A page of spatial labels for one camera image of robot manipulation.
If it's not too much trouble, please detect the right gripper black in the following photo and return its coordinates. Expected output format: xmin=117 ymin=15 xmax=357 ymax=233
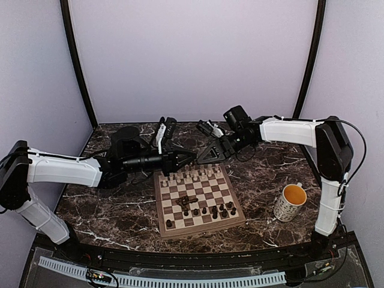
xmin=197 ymin=130 xmax=253 ymax=164

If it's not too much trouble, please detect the wooden chess board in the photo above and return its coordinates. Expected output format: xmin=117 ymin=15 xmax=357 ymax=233
xmin=154 ymin=164 xmax=245 ymax=239

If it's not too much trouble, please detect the patterned mug yellow inside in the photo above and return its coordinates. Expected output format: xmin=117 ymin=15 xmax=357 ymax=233
xmin=273 ymin=182 xmax=307 ymax=223

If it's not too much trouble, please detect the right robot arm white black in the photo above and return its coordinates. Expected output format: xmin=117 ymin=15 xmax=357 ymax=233
xmin=197 ymin=106 xmax=353 ymax=236

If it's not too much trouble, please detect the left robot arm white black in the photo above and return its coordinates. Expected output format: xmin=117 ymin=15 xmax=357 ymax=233
xmin=1 ymin=124 xmax=196 ymax=262

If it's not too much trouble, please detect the pile of dark chess pieces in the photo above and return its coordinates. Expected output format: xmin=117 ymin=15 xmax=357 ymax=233
xmin=176 ymin=195 xmax=198 ymax=207

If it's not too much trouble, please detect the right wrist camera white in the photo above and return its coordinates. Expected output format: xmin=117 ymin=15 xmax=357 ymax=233
xmin=196 ymin=120 xmax=225 ymax=138

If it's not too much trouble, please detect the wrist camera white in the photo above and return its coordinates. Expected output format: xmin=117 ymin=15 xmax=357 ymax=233
xmin=154 ymin=117 xmax=177 ymax=154
xmin=196 ymin=120 xmax=225 ymax=138

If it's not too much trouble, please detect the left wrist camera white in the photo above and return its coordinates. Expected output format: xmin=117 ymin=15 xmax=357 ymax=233
xmin=154 ymin=117 xmax=177 ymax=154

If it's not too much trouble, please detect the black front rail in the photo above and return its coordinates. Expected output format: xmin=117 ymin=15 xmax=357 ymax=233
xmin=50 ymin=236 xmax=340 ymax=272

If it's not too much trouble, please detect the right black frame post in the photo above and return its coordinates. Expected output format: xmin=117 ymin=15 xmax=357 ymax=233
xmin=292 ymin=0 xmax=326 ymax=119

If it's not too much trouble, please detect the black frame post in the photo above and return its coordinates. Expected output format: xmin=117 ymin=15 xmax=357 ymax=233
xmin=292 ymin=0 xmax=326 ymax=119
xmin=59 ymin=0 xmax=98 ymax=129

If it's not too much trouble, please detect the white slotted cable duct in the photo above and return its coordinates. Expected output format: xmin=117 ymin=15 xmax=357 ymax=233
xmin=38 ymin=256 xmax=286 ymax=287

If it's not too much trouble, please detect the left black frame post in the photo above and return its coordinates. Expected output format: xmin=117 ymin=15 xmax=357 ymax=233
xmin=59 ymin=0 xmax=98 ymax=129

